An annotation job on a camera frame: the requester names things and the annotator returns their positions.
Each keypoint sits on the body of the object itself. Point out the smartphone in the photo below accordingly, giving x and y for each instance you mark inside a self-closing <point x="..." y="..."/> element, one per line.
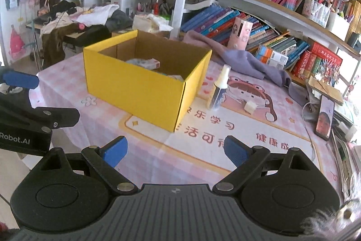
<point x="324" y="119"/>

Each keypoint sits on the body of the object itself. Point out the pink purple cloth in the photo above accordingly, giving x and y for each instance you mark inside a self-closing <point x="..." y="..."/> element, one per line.
<point x="245" y="60"/>

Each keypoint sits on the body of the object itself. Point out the orange white carton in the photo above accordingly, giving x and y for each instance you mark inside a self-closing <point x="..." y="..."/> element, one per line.
<point x="268" y="53"/>

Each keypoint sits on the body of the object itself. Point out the pink small carton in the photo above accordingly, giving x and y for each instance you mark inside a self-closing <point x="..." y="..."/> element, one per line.
<point x="154" y="63"/>

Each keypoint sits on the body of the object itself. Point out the pen holder with brushes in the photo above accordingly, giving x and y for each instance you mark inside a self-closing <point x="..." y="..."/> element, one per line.
<point x="156" y="8"/>

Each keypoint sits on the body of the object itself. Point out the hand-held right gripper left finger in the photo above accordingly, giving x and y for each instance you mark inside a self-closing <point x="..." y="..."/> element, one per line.
<point x="115" y="152"/>

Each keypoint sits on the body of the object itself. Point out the colourful pen pack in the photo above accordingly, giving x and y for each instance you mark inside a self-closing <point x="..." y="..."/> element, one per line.
<point x="328" y="71"/>

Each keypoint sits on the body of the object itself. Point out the fluffy grey sleeve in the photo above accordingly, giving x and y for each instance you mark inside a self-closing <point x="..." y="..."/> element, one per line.
<point x="332" y="215"/>

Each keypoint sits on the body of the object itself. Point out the pink cylindrical device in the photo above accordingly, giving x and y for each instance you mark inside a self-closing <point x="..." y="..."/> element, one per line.
<point x="238" y="35"/>

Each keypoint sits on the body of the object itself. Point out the white t-shirt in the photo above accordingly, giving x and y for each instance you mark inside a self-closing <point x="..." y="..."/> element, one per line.
<point x="96" y="15"/>

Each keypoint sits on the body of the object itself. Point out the stack of magazines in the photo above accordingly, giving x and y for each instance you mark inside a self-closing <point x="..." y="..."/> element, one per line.
<point x="345" y="156"/>

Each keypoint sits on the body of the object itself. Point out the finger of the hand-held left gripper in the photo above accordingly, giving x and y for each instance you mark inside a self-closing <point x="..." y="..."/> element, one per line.
<point x="62" y="116"/>
<point x="21" y="80"/>

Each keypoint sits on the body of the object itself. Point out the brown cloth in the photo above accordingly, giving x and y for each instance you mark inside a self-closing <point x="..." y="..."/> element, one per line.
<point x="56" y="43"/>

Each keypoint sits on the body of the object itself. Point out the white pen cup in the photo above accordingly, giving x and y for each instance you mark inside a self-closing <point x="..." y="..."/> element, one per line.
<point x="317" y="15"/>
<point x="338" y="26"/>

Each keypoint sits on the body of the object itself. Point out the row of blue books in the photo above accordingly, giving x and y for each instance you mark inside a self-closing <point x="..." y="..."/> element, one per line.
<point x="203" y="20"/>

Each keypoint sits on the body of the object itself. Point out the pink printed table mat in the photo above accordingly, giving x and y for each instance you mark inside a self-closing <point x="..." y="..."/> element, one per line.
<point x="197" y="128"/>

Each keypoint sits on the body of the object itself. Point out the yellow cardboard box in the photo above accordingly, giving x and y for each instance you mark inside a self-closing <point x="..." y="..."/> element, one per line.
<point x="135" y="88"/>

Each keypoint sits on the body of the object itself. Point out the brown paper notebook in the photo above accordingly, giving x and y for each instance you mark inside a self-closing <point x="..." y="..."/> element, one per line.
<point x="327" y="90"/>

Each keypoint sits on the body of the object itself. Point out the black cloth bundle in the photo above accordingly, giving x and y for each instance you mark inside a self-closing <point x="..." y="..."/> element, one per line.
<point x="96" y="35"/>

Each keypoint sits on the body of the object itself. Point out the light blue packet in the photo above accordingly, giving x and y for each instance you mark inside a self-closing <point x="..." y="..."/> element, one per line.
<point x="136" y="62"/>

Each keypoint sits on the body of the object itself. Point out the dark grey garment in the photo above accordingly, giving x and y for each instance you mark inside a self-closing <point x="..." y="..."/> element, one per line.
<point x="120" y="20"/>

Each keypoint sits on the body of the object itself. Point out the small white cube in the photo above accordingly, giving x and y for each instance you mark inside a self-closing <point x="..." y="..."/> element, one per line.
<point x="250" y="107"/>

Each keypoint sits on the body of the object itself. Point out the thick red books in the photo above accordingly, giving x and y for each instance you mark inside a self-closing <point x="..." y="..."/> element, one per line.
<point x="304" y="60"/>

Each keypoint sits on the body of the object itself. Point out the white spray bottle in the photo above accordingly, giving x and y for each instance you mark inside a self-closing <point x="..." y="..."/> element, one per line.
<point x="218" y="94"/>

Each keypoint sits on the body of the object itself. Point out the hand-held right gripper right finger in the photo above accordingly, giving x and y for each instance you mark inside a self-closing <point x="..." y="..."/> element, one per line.
<point x="235" y="152"/>

